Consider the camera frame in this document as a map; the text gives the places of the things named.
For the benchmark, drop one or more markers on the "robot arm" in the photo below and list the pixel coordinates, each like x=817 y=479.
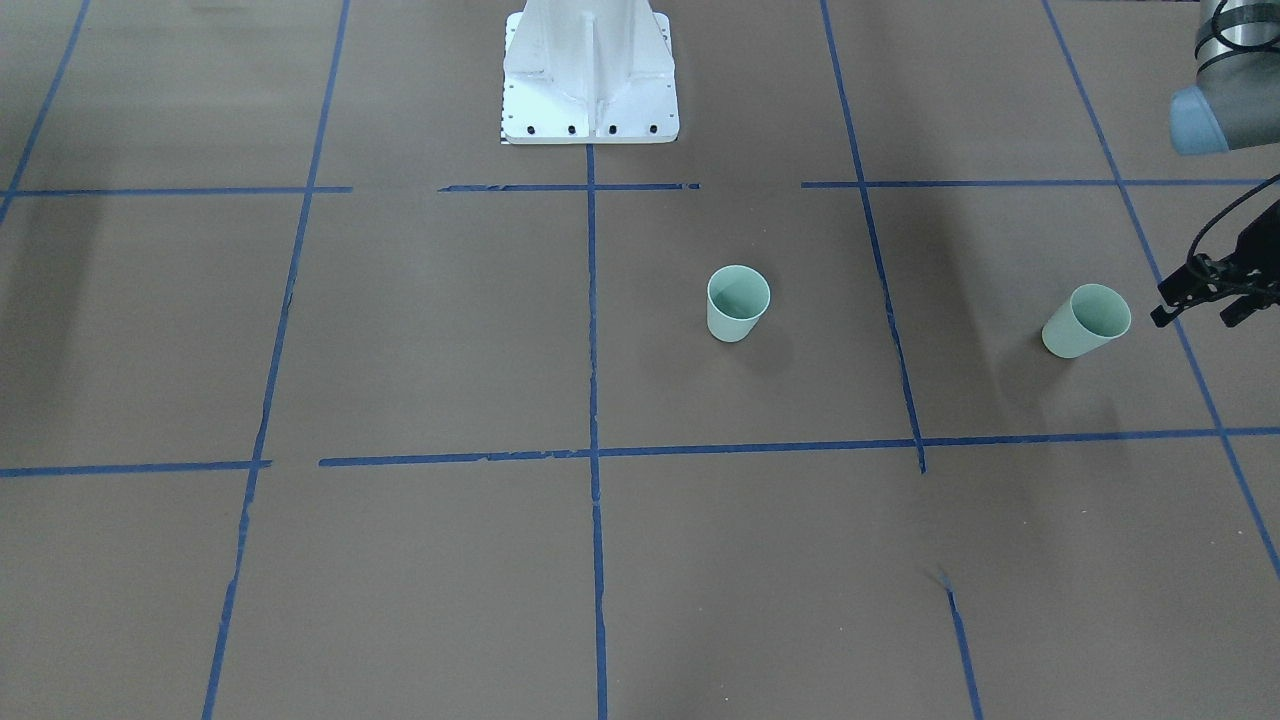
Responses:
x=1233 y=105

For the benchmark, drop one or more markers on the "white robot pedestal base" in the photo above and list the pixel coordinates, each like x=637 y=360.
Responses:
x=588 y=72

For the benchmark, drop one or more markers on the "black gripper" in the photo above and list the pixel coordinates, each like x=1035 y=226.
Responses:
x=1258 y=254

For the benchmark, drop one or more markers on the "green cup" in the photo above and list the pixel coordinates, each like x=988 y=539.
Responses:
x=1092 y=316
x=737 y=297

